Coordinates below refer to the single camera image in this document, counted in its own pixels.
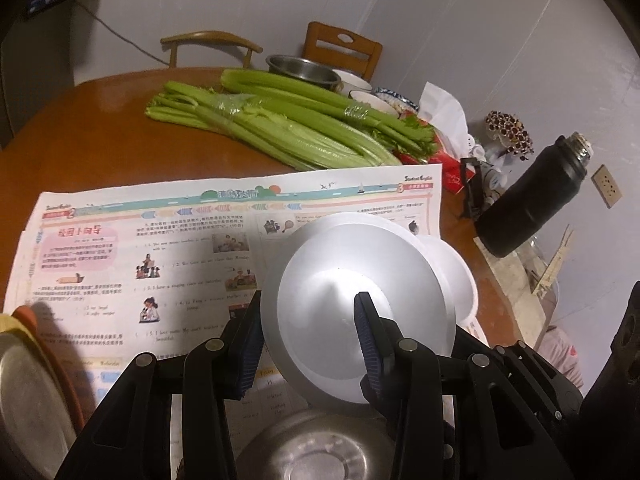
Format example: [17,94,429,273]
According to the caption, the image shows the celery bunch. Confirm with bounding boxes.
[220,67,438,156]
[145,80,403,172]

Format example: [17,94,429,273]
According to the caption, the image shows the round metal plate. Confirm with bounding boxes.
[0,329,76,480]

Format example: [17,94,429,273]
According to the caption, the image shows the wooden chair with cutout back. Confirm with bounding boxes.
[302,21,384,83]

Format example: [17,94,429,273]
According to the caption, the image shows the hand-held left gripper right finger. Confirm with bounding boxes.
[352,291,591,480]

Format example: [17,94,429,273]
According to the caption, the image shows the beige wall socket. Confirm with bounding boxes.
[591,164,624,209]

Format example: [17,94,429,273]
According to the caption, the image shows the grey refrigerator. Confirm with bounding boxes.
[0,0,81,146]

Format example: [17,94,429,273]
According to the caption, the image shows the small steel bowl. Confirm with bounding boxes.
[265,55,343,93]

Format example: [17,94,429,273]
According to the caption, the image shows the printed newspaper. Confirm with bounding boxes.
[2,162,488,411]

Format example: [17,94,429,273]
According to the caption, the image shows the pink printed blanket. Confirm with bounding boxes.
[537,327,586,391]

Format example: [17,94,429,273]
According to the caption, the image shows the white ceramic bowl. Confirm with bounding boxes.
[332,69,373,98]

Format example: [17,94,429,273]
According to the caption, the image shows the beige table mat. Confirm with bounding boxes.
[472,235,561,356]

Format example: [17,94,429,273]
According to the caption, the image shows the white plastic bag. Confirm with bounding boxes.
[417,81,473,158]

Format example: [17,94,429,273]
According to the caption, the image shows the wooden curved-back chair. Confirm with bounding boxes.
[160,31,264,69]

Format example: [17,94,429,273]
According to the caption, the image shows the red tissue box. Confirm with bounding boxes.
[395,125,476,196]

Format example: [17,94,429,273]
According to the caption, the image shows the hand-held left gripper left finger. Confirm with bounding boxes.
[55,287,267,480]

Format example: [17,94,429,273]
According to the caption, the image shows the dark-rimmed white bowl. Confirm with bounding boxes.
[347,90,398,118]

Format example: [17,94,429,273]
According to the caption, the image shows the large steel bowl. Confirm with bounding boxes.
[234,406,401,480]

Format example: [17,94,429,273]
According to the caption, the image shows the black thermos bottle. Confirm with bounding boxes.
[474,131,595,258]

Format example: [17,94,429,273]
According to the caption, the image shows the blue patterned bowl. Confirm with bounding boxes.
[375,86,420,116]

